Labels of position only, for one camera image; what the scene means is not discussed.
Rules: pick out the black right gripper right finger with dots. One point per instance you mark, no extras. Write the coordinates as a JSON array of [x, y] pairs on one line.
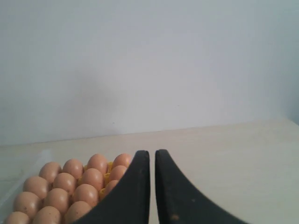
[[179, 201]]

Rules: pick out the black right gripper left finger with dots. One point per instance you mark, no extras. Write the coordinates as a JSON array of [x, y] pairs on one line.
[[129, 201]]

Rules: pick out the yellow plastic egg tray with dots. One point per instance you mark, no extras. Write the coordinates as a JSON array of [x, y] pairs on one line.
[[102, 191]]

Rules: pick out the clear plastic tray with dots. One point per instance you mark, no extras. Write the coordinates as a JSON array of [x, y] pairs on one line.
[[14, 170]]

